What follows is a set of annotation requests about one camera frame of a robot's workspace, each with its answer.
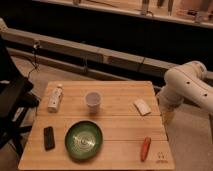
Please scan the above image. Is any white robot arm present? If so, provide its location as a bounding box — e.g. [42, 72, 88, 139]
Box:
[156, 61, 213, 124]

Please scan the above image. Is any green ceramic bowl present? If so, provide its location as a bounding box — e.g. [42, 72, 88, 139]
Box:
[65, 120, 103, 161]

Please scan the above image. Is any white rectangular block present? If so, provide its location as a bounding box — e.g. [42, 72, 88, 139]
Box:
[134, 99, 151, 116]

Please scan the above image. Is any orange carrot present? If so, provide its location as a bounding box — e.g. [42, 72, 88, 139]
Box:
[140, 137, 151, 161]

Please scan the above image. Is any white plastic bottle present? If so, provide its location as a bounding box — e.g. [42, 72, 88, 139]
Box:
[47, 84, 63, 113]

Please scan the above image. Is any black remote control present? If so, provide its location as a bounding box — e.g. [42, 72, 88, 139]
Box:
[44, 126, 55, 150]

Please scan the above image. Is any black chair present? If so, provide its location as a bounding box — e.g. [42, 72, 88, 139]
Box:
[0, 36, 39, 156]

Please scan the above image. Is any black cable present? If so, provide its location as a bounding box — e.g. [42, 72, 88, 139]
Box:
[26, 41, 42, 81]

